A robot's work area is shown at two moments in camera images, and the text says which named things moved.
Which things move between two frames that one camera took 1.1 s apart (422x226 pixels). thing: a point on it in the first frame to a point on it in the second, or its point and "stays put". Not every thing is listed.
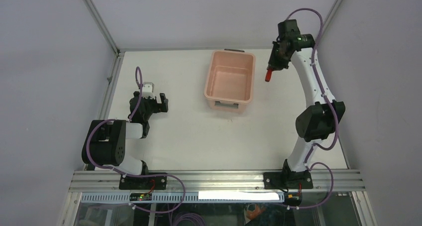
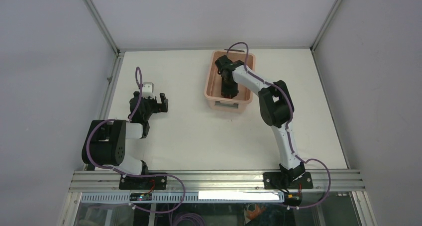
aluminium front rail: x=84 y=181 stays put
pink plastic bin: x=229 y=80 stays put
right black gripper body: x=277 y=60 to x=229 y=87
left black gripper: x=158 y=107 stays put
